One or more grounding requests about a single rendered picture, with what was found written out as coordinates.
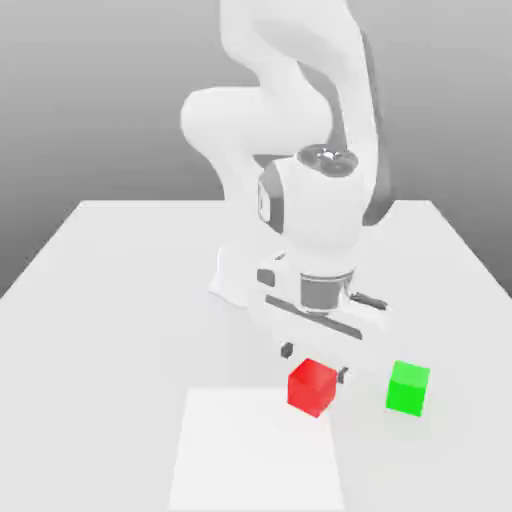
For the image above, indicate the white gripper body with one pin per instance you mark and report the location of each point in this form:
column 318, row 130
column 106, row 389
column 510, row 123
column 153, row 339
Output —
column 316, row 332

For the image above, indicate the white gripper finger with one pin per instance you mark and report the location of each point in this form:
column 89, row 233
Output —
column 342, row 375
column 286, row 350

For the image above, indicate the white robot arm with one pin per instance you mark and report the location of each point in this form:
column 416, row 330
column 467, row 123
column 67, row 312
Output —
column 320, row 208

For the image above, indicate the small red cube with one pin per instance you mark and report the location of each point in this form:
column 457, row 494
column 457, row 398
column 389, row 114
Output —
column 312, row 388

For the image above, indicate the small green cube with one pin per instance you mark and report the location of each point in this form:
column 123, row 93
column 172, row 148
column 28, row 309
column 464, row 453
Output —
column 407, row 390

